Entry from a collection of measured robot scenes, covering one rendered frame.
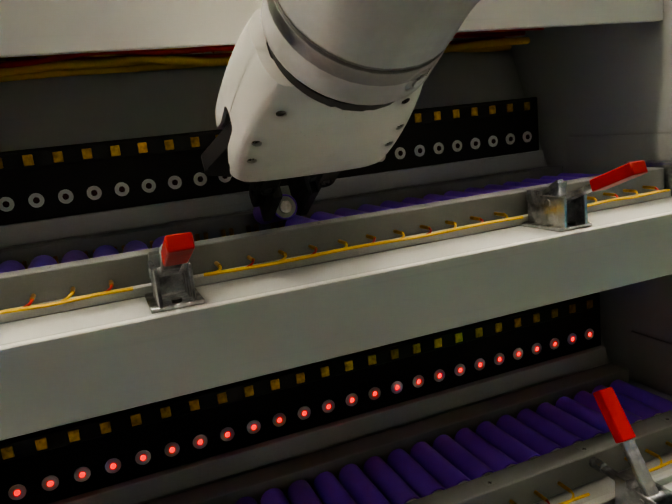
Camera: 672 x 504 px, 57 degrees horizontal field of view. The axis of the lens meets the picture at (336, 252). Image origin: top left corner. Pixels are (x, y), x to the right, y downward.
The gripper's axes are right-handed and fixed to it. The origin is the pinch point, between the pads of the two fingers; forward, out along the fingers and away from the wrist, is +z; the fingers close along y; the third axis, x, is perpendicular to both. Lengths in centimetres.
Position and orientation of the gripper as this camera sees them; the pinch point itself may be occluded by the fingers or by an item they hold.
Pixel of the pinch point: (284, 187)
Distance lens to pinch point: 43.3
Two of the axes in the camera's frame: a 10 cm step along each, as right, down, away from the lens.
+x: 2.8, 9.2, -2.9
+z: -2.6, 3.6, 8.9
